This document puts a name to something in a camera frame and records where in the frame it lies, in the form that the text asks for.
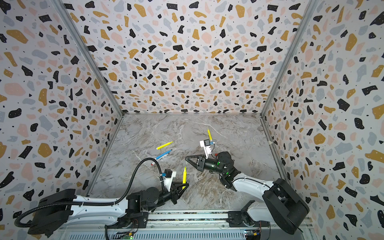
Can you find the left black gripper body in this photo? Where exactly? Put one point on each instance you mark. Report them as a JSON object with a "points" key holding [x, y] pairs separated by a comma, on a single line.
{"points": [[172, 195]]}

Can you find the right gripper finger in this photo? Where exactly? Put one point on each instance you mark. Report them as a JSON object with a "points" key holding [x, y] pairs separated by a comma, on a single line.
{"points": [[194, 162], [194, 157]]}

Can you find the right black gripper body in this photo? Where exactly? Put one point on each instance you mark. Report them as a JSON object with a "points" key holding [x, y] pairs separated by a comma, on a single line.
{"points": [[201, 163]]}

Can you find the yellow highlighter pen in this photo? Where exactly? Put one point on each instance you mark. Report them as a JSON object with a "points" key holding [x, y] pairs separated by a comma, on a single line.
{"points": [[185, 175], [164, 145], [210, 136]]}

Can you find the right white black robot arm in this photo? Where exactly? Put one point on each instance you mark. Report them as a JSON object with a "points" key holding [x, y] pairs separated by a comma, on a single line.
{"points": [[284, 206]]}

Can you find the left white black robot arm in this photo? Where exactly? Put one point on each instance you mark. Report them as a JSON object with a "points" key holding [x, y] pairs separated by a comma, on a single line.
{"points": [[67, 209]]}

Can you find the blue pen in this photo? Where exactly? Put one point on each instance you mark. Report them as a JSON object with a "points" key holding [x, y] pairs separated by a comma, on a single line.
{"points": [[163, 154]]}

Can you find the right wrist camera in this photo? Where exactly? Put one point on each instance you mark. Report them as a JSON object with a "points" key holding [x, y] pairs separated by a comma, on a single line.
{"points": [[208, 146]]}

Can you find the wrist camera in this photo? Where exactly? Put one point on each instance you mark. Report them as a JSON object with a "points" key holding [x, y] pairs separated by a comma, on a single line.
{"points": [[168, 176], [208, 146]]}

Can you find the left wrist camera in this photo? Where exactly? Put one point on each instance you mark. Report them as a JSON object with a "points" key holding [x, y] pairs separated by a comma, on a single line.
{"points": [[168, 176]]}

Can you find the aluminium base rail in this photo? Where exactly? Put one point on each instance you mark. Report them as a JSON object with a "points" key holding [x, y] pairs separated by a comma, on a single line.
{"points": [[188, 225]]}

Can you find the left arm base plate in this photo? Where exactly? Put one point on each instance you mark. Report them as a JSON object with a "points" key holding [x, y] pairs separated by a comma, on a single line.
{"points": [[134, 221]]}

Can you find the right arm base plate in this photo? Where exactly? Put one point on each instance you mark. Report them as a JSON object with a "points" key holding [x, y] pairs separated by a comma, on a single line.
{"points": [[237, 219]]}

